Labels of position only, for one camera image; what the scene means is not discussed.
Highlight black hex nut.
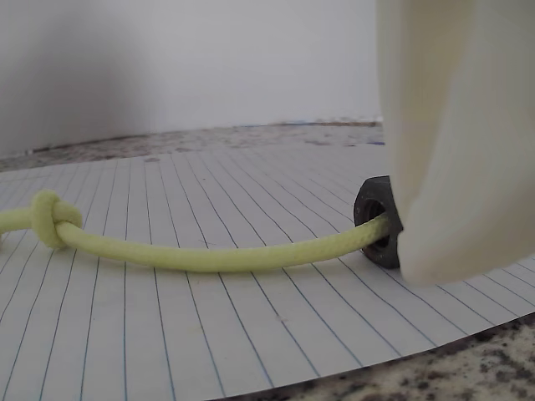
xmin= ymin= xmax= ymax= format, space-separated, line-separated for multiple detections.
xmin=353 ymin=175 xmax=405 ymax=271

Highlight white backdrop board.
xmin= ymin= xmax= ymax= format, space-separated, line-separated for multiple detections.
xmin=0 ymin=0 xmax=384 ymax=162

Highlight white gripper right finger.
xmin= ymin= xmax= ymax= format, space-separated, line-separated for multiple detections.
xmin=399 ymin=0 xmax=535 ymax=288

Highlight yellow-green knotted rope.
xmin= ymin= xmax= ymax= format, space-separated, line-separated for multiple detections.
xmin=0 ymin=189 xmax=396 ymax=273

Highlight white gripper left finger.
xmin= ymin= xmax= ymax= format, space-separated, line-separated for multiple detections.
xmin=375 ymin=0 xmax=477 ymax=236

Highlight lined paper sheet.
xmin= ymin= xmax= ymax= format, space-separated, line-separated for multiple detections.
xmin=0 ymin=144 xmax=535 ymax=398

